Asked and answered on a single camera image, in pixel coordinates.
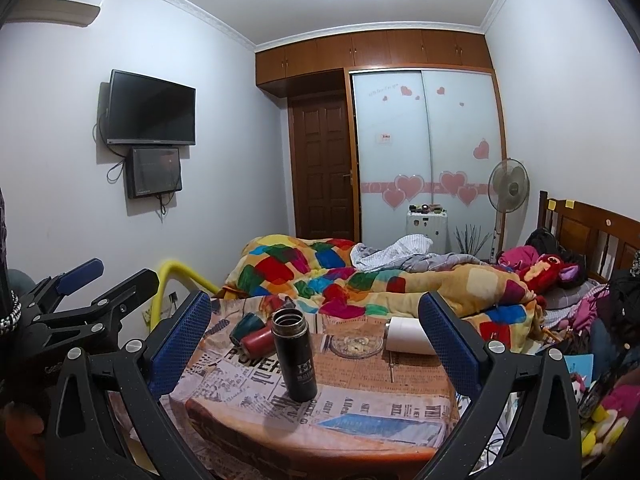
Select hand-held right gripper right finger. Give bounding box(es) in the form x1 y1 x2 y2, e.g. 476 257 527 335
417 290 601 480

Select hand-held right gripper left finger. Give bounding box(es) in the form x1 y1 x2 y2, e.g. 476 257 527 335
45 290 213 480

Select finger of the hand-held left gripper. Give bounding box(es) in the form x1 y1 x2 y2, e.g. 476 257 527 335
47 268 160 348
20 258 105 312

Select white cup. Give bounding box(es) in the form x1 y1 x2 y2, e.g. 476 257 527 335
385 316 437 356

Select teal cup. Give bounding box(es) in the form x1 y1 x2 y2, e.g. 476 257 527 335
229 312 261 346

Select red cup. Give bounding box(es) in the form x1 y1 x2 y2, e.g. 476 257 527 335
242 329 276 355

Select black thermos cup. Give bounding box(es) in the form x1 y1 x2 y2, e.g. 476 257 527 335
270 308 320 403

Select newspaper print tablecloth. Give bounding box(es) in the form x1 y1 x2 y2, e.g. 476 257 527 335
107 294 501 480

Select glass ashtray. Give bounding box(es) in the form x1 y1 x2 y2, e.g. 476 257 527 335
329 333 385 360

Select dry twig plant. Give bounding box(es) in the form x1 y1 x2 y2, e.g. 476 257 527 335
453 224 494 262

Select colourful patchwork quilt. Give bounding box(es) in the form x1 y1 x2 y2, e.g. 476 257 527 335
222 233 549 352

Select grey striped blanket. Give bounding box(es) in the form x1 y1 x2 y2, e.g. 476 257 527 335
349 233 497 274

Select pink garment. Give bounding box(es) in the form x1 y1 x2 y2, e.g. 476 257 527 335
497 244 544 274

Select small black monitor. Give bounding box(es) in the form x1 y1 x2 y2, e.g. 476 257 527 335
125 146 184 200

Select white small appliance cabinet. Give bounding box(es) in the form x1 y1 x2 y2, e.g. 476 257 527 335
405 209 449 241

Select red plush toy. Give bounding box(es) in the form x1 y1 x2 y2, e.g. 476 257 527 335
517 252 589 294

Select blue folder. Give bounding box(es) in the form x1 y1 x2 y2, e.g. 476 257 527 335
567 352 597 402

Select black bag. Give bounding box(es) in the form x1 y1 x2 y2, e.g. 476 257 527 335
524 227 557 257

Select pile of clothes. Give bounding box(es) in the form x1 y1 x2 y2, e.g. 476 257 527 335
544 269 640 391

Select standing fan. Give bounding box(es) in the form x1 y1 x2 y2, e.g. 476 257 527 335
488 158 530 262

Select yellow and pink plush toy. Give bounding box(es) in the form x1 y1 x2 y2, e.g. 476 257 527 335
574 370 637 457

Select wooden bed headboard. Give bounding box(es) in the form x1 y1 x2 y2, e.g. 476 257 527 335
537 190 640 282

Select sliding wardrobe with heart stickers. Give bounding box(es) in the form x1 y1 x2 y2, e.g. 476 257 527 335
348 67 509 257

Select brown wooden door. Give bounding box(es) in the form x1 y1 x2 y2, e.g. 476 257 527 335
287 94 361 244

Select white air conditioner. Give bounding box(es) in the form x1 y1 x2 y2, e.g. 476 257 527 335
0 0 104 29

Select wooden overhead cabinets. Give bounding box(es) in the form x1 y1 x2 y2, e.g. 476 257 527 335
254 28 494 101

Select yellow padded rail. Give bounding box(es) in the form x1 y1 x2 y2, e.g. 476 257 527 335
152 258 221 332

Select black wall television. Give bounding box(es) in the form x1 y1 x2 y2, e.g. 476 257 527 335
102 68 197 147

